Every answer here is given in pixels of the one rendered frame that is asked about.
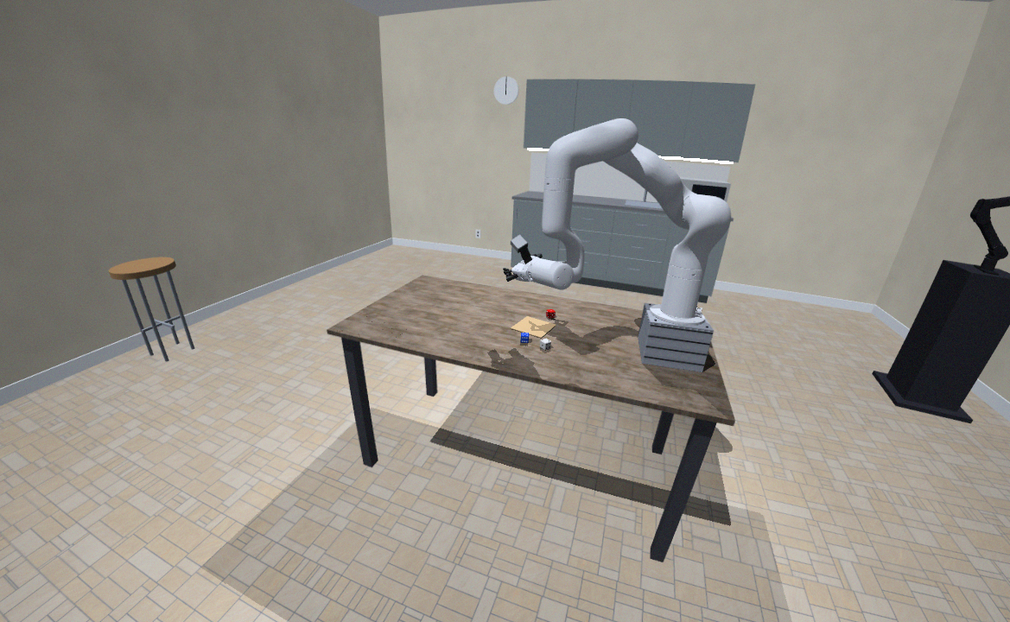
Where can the beige flat mat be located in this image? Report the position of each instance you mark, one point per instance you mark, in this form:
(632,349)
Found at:
(533,326)

